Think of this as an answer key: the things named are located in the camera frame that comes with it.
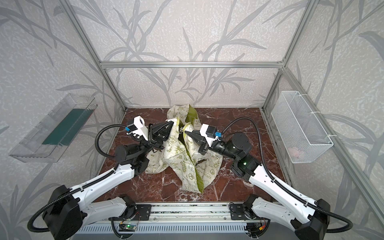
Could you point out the white wire mesh basket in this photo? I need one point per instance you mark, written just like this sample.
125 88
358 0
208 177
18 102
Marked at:
299 127

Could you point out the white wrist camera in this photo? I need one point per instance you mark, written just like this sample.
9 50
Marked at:
136 128
210 132

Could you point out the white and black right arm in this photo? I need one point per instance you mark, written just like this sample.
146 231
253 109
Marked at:
292 209

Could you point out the pink object in basket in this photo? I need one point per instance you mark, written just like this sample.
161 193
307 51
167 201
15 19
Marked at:
295 153

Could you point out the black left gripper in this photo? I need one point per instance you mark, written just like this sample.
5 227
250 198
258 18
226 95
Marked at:
151 134

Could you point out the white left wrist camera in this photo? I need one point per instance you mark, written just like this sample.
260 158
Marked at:
136 128

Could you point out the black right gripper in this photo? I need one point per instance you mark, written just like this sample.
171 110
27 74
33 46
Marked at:
205 144

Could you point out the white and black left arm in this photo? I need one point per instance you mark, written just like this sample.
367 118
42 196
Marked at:
69 209

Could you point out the right wired connector board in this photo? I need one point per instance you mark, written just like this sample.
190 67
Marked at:
255 230

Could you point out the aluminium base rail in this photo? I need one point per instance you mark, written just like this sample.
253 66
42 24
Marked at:
181 218

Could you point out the white green printed jacket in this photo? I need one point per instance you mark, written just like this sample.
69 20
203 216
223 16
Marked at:
180 153

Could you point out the clear plastic wall tray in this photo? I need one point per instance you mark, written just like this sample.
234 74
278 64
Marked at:
47 142

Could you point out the green circuit board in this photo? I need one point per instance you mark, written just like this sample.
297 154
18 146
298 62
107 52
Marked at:
127 227

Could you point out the aluminium enclosure frame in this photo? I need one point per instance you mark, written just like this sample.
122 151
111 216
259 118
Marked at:
244 54

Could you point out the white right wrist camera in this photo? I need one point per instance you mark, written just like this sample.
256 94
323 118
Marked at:
210 132

